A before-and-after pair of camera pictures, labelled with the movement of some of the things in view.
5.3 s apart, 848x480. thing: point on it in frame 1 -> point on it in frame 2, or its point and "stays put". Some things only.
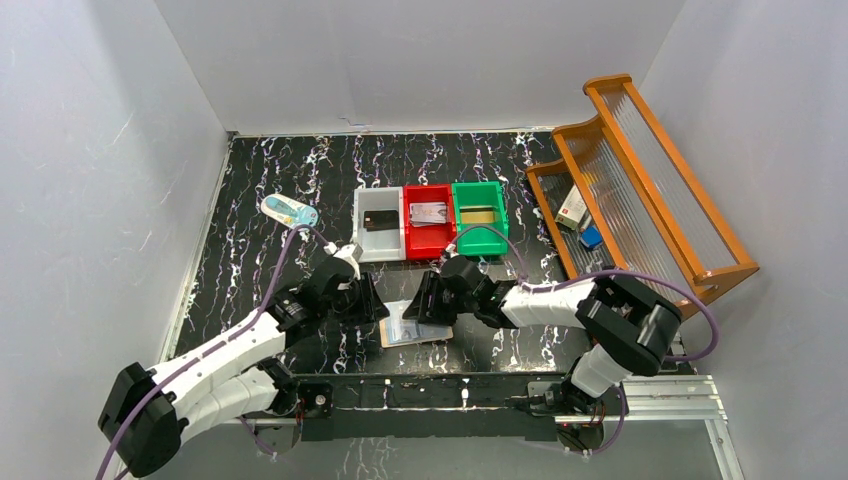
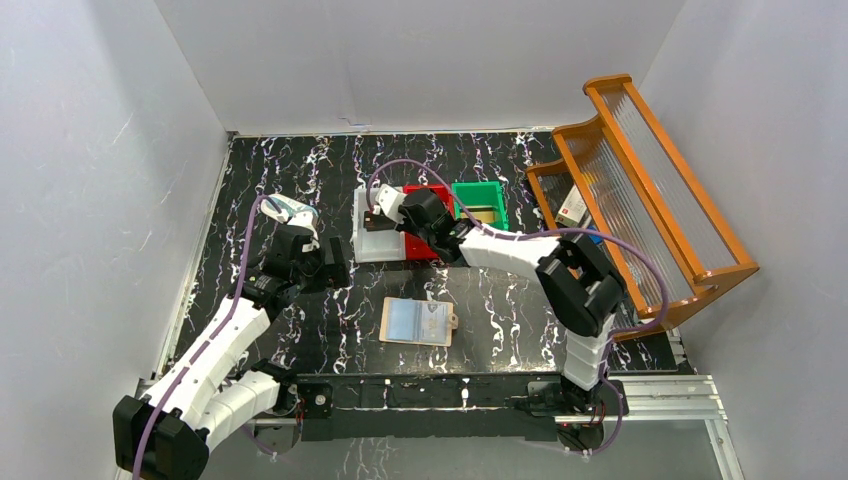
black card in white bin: [376, 220] stays put
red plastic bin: [429, 243] stays put
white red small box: [572, 210] stays put
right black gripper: [418, 307] -> [408, 220]
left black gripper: [365, 299] -> [334, 263]
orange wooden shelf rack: [620, 201] stays put
